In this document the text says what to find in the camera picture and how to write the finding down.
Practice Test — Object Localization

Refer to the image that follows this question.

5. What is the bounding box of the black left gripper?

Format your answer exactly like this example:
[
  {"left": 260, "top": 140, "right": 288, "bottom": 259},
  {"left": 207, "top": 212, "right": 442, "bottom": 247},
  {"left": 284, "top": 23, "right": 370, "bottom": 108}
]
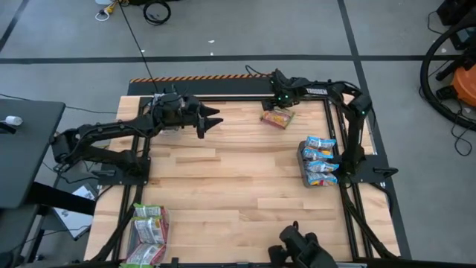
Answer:
[{"left": 149, "top": 92, "right": 225, "bottom": 140}]

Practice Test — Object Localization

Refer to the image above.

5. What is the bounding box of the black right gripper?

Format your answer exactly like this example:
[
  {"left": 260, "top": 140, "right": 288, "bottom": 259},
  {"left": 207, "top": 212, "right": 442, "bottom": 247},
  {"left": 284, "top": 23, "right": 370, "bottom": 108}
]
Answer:
[{"left": 260, "top": 68, "right": 307, "bottom": 114}]

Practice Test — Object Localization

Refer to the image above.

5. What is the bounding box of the yellow Maruchan noodle packet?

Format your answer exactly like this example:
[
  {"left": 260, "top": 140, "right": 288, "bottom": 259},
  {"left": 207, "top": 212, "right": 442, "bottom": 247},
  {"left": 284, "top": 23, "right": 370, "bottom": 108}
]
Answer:
[{"left": 259, "top": 108, "right": 296, "bottom": 130}]

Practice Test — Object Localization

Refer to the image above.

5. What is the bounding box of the green red Maruchan noodle packet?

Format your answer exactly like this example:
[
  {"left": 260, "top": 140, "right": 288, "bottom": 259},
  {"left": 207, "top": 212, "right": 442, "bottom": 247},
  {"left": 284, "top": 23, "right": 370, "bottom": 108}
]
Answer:
[
  {"left": 132, "top": 217, "right": 169, "bottom": 245},
  {"left": 118, "top": 242, "right": 167, "bottom": 268},
  {"left": 132, "top": 202, "right": 168, "bottom": 219}
]

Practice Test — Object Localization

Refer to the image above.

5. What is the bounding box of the black mat with hazard stripe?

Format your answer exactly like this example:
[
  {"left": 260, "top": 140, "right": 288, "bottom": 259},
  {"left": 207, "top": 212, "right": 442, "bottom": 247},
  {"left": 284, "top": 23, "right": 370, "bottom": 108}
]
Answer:
[{"left": 127, "top": 73, "right": 288, "bottom": 96}]

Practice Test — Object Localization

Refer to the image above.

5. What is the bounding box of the clear plastic container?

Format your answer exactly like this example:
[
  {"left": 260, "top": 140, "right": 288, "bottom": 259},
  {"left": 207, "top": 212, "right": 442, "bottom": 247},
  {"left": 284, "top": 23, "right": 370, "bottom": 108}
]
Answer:
[
  {"left": 148, "top": 93, "right": 186, "bottom": 135},
  {"left": 125, "top": 202, "right": 172, "bottom": 267}
]

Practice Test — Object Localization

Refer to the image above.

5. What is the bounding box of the dark grey plastic container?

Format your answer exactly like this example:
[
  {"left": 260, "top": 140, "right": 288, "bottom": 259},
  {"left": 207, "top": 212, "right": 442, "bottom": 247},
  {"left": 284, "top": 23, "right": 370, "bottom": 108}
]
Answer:
[{"left": 296, "top": 140, "right": 341, "bottom": 189}]

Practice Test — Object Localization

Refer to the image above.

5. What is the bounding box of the white printed paper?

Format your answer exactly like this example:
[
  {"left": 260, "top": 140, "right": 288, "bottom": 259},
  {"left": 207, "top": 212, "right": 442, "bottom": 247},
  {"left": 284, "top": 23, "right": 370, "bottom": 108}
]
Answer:
[{"left": 70, "top": 184, "right": 98, "bottom": 202}]

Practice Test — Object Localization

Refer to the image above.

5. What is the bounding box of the white and yellow plug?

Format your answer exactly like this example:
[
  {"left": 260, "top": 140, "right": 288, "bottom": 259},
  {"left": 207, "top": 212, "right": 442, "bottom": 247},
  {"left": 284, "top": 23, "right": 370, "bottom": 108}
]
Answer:
[{"left": 94, "top": 0, "right": 120, "bottom": 22}]

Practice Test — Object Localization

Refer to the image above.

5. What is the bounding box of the orange vacuum cleaner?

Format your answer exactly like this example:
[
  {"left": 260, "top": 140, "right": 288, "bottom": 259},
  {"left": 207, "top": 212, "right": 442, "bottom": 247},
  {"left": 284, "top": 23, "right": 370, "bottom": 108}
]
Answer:
[{"left": 451, "top": 63, "right": 476, "bottom": 109}]

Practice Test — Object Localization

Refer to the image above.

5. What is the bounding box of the black desk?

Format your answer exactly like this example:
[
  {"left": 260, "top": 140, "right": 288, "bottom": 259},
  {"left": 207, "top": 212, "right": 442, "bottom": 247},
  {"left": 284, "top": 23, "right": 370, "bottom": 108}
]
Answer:
[{"left": 0, "top": 98, "right": 67, "bottom": 209}]

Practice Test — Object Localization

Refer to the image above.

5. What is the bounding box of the black equipment box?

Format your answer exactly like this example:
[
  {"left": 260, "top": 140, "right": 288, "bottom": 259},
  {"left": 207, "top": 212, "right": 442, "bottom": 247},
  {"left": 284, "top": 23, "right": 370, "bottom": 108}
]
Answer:
[{"left": 435, "top": 0, "right": 476, "bottom": 27}]

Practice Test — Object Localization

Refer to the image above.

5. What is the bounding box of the long black floor cable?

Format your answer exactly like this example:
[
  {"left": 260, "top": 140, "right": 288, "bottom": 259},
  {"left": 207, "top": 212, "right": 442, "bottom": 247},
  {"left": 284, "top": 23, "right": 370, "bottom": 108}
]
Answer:
[{"left": 118, "top": 0, "right": 161, "bottom": 96}]

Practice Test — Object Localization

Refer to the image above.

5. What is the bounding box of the coiled black cable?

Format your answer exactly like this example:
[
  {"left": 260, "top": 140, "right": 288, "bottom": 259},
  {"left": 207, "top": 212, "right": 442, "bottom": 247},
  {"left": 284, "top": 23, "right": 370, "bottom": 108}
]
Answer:
[{"left": 143, "top": 0, "right": 173, "bottom": 27}]

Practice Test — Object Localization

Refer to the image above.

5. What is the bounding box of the black vacuum hose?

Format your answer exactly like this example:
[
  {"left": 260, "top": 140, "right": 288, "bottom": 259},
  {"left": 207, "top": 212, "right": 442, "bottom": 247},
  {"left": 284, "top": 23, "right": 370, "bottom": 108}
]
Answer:
[{"left": 419, "top": 16, "right": 476, "bottom": 131}]

